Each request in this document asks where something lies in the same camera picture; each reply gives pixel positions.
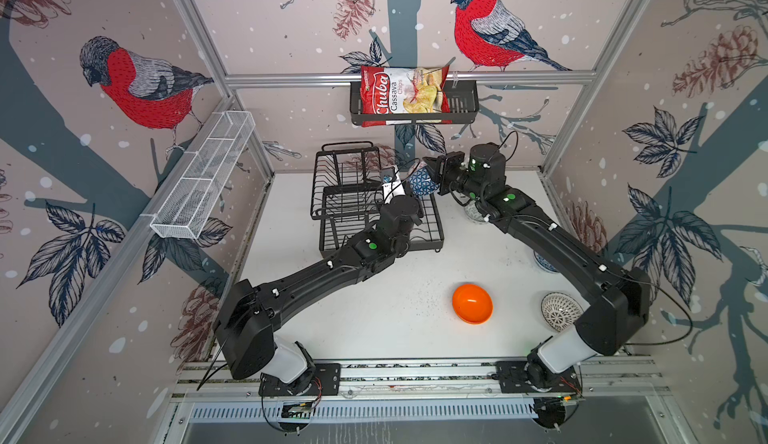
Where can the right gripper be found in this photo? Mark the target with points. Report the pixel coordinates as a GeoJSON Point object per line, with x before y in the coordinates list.
{"type": "Point", "coordinates": [445, 167]}

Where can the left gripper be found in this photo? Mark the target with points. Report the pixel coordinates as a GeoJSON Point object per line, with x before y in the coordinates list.
{"type": "Point", "coordinates": [416, 211]}

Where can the dark blue patterned bowl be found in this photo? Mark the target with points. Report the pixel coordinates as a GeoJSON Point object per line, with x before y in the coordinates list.
{"type": "Point", "coordinates": [421, 182]}

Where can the black wire dish rack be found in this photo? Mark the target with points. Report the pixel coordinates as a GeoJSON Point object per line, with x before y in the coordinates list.
{"type": "Point", "coordinates": [351, 181]}

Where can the orange plastic bowl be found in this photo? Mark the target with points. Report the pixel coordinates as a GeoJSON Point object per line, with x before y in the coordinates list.
{"type": "Point", "coordinates": [472, 304]}

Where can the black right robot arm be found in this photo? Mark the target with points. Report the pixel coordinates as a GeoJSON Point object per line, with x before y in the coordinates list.
{"type": "Point", "coordinates": [618, 299]}

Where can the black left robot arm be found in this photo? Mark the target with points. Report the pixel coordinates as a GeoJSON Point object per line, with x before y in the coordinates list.
{"type": "Point", "coordinates": [249, 316]}

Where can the green patterned bowl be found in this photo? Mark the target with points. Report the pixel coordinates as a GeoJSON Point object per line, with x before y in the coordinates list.
{"type": "Point", "coordinates": [473, 213]}

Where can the red cassava chips bag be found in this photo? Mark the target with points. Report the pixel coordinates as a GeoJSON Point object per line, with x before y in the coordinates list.
{"type": "Point", "coordinates": [391, 90]}

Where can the blue white floral bowl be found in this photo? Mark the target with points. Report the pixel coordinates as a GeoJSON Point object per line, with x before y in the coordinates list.
{"type": "Point", "coordinates": [544, 264]}

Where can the white lattice patterned bowl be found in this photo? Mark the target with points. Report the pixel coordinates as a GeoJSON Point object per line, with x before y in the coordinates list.
{"type": "Point", "coordinates": [560, 310]}

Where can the black wall basket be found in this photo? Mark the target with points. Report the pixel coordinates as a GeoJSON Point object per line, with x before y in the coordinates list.
{"type": "Point", "coordinates": [461, 98]}

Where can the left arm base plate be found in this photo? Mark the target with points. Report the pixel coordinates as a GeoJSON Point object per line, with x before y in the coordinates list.
{"type": "Point", "coordinates": [321, 379]}

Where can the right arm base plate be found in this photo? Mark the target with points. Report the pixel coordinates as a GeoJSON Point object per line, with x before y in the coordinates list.
{"type": "Point", "coordinates": [519, 376]}

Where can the white mesh wall shelf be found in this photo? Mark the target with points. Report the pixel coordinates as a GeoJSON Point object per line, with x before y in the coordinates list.
{"type": "Point", "coordinates": [190, 203]}

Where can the aluminium front rail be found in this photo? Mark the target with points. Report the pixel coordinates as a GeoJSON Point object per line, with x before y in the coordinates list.
{"type": "Point", "coordinates": [480, 377]}

